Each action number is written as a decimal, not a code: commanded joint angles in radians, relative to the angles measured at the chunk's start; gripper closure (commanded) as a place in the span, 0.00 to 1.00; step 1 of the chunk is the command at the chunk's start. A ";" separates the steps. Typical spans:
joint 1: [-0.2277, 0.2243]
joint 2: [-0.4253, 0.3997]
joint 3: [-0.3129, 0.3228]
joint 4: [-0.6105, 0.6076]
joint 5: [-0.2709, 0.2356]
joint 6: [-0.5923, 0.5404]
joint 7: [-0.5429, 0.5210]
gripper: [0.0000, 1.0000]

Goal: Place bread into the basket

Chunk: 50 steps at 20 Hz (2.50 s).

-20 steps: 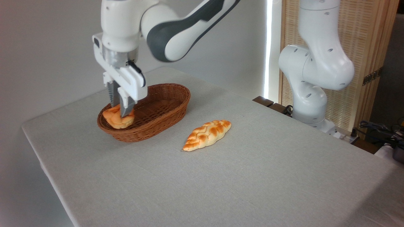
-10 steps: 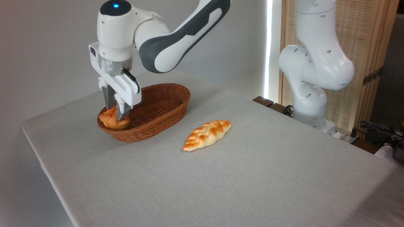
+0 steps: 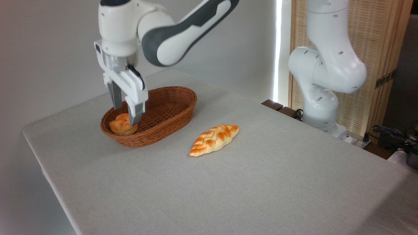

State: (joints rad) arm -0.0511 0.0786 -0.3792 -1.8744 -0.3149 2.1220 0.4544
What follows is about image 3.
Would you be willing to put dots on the brown wicker oval basket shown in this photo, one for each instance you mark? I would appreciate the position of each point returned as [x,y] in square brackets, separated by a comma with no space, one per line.
[163,114]

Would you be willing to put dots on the round knotted bread bun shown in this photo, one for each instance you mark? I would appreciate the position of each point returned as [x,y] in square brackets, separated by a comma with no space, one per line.
[120,127]

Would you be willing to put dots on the wooden lattice screen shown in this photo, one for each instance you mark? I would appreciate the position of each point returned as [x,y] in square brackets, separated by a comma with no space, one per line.
[375,39]

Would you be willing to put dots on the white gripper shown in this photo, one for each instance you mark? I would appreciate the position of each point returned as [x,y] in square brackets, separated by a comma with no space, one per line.
[120,80]

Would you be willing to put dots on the long braided bread loaf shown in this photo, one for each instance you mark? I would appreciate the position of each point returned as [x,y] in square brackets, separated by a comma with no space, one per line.
[214,139]

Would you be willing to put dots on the light grey tablecloth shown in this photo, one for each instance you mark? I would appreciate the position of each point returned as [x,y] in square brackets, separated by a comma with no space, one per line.
[261,182]

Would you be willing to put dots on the dark wooden furniture piece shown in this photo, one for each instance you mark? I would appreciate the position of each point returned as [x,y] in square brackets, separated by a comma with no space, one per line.
[272,105]

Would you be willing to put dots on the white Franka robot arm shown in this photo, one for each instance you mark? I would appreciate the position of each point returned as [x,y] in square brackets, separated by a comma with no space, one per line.
[183,36]

